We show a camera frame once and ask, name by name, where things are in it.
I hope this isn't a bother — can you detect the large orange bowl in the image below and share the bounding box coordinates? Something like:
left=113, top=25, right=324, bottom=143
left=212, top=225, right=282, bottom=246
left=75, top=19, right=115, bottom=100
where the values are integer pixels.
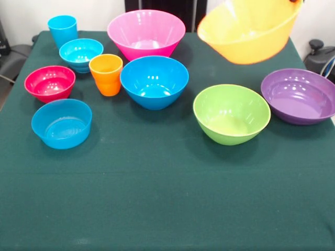
left=197, top=0, right=302, bottom=65

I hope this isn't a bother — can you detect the dark green tablecloth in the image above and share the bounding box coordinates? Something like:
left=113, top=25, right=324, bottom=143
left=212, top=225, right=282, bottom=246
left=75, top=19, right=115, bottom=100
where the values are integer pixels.
left=0, top=30, right=335, bottom=251

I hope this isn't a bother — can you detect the green bowl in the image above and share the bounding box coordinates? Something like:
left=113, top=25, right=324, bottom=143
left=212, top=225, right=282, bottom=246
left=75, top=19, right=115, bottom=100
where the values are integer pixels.
left=193, top=84, right=272, bottom=146

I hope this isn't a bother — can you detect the orange cup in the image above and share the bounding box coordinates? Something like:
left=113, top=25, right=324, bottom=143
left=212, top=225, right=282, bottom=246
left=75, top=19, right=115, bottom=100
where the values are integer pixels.
left=88, top=53, right=124, bottom=97

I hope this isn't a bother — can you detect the large pink bowl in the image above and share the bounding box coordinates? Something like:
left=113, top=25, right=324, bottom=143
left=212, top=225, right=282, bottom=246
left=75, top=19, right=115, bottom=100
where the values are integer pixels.
left=107, top=9, right=186, bottom=62

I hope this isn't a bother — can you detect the translucent blue bowl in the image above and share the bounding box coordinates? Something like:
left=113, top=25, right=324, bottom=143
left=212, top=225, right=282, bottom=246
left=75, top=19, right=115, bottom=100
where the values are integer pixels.
left=31, top=98, right=93, bottom=150

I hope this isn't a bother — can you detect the small ribbed cyan bowl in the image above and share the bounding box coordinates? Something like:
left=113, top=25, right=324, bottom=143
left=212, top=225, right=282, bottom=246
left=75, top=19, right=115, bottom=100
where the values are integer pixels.
left=59, top=38, right=104, bottom=74

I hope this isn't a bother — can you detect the small crimson bowl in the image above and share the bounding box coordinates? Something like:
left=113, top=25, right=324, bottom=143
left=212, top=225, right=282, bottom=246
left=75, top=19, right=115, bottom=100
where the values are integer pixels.
left=24, top=65, right=76, bottom=104

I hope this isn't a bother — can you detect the purple bowl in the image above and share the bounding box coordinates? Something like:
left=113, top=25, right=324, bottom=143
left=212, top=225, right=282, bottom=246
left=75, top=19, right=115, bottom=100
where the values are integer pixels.
left=260, top=68, right=335, bottom=126

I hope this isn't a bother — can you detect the blue cup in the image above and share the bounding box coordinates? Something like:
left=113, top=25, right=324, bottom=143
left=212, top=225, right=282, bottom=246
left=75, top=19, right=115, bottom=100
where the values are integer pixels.
left=47, top=15, right=79, bottom=50

